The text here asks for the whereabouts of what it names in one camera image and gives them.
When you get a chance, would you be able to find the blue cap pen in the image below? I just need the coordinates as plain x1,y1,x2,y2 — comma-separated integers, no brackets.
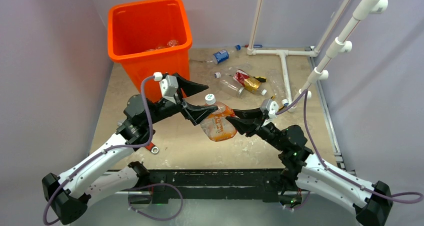
244,44,263,48

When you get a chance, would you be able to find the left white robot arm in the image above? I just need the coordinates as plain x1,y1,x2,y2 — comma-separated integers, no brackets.
42,72,217,225

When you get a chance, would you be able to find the orange drink bottle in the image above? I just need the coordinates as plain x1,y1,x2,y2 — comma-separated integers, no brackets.
200,94,237,142

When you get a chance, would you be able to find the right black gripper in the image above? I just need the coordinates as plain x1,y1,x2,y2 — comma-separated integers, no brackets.
226,106,286,151

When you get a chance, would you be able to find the blue label bottle far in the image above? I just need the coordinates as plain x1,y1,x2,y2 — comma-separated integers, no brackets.
205,45,241,65

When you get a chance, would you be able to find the yellow black screwdriver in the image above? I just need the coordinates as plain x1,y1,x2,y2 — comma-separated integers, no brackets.
254,77,267,83

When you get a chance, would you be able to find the large clear bottle white cap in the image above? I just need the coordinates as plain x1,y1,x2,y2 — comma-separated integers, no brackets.
214,72,244,98

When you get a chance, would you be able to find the orange plastic bin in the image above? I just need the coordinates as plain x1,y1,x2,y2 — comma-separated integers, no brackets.
107,0,193,89

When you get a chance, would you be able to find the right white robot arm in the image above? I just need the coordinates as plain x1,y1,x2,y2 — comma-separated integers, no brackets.
226,108,393,225

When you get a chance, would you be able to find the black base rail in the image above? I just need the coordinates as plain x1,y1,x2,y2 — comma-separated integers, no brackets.
128,161,304,207

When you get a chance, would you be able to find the white PVC pipe frame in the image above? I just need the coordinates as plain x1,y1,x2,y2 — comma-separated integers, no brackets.
246,0,360,112

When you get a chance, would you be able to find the white PVC diagonal pole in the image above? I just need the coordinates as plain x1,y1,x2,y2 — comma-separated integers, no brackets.
287,0,388,112

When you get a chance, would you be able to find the red gold snack wrapper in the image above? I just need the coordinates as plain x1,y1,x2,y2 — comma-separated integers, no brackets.
233,69,262,94

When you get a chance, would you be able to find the red handle adjustable wrench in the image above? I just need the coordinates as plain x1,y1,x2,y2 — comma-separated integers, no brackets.
145,142,160,154

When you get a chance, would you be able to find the crushed bottle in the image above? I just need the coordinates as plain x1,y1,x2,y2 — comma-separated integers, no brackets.
144,39,180,52

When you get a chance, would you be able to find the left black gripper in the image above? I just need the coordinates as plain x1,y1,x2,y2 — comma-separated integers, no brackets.
144,73,217,125

